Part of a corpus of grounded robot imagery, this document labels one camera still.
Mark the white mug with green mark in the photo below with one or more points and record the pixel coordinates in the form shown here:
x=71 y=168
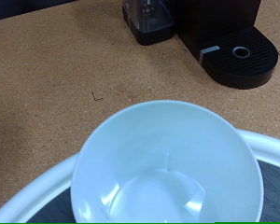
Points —
x=165 y=146

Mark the black Keurig water tank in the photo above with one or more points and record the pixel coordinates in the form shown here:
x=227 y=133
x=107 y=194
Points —
x=149 y=21

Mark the black Keurig coffee machine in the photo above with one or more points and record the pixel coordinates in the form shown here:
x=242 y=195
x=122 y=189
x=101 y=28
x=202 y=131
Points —
x=214 y=18

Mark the black slotted drip tray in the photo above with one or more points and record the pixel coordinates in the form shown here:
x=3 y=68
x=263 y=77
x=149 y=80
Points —
x=258 y=65

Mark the white two-tier turntable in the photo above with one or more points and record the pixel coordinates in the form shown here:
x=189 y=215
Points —
x=37 y=196

